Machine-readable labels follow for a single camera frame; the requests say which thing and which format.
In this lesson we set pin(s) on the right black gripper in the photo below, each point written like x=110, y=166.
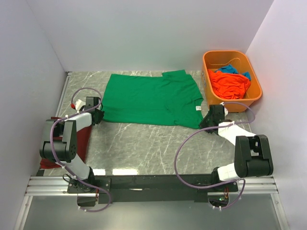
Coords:
x=203, y=124

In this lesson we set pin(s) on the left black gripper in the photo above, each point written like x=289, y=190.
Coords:
x=100, y=116

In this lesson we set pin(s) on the green t shirt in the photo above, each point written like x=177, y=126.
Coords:
x=173, y=99

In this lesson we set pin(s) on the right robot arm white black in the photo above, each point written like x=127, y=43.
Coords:
x=252, y=156

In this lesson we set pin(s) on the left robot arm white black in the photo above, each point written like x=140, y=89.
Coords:
x=77, y=167

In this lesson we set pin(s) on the folded dark red t shirt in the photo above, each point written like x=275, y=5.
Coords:
x=82, y=141

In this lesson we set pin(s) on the orange t shirt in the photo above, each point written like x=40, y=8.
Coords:
x=228, y=85

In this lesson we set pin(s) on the blue t shirt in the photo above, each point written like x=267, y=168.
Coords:
x=230, y=69

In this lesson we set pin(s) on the orange plastic basket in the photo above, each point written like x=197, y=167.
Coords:
x=213, y=60

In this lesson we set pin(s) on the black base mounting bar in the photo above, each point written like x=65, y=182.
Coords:
x=146, y=188

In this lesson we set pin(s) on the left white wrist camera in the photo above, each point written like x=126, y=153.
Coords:
x=78, y=105

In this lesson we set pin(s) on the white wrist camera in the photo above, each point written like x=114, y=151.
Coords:
x=78, y=105
x=225, y=109

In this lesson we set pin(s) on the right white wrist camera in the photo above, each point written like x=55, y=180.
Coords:
x=225, y=109

